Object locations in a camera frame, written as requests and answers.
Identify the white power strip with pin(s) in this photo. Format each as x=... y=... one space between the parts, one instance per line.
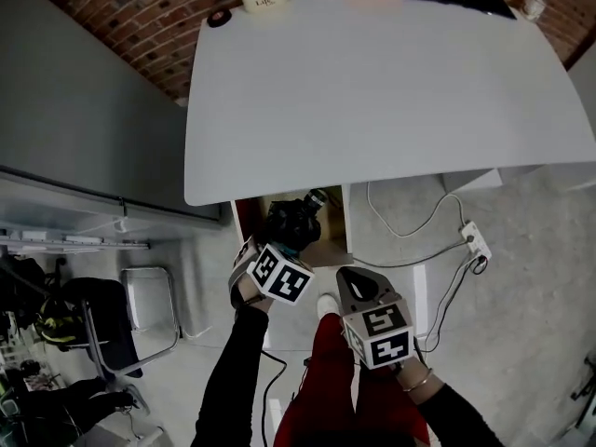
x=476 y=240

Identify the grey metal cabinet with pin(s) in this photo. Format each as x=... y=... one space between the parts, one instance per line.
x=79 y=110

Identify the wooden drawer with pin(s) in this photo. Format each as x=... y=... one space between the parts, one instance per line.
x=333 y=231

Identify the person's left forearm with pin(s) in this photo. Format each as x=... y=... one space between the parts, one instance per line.
x=233 y=366

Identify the person's left white shoe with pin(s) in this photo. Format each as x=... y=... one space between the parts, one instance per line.
x=327 y=304

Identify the black and teal bundle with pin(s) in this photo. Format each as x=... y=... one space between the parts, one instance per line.
x=293 y=224

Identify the black hanging coats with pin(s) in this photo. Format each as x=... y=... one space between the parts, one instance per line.
x=23 y=275

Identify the white desk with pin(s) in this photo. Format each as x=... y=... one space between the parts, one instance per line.
x=372 y=96

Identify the black chair with metal frame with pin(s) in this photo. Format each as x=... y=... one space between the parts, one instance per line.
x=109 y=324

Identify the black tape roll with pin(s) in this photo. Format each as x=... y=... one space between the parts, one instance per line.
x=219 y=18

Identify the person's red trousers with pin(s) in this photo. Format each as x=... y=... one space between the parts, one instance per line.
x=326 y=380

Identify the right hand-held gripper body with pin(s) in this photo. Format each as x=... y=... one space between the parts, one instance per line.
x=379 y=329

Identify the white metal shelf rack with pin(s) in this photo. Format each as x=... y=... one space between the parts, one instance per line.
x=70 y=242

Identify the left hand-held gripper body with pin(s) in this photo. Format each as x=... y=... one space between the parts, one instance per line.
x=281 y=275

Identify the person's right forearm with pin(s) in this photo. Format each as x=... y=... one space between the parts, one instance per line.
x=451 y=408

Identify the green and black backpack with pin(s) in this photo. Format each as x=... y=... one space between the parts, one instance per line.
x=58 y=324

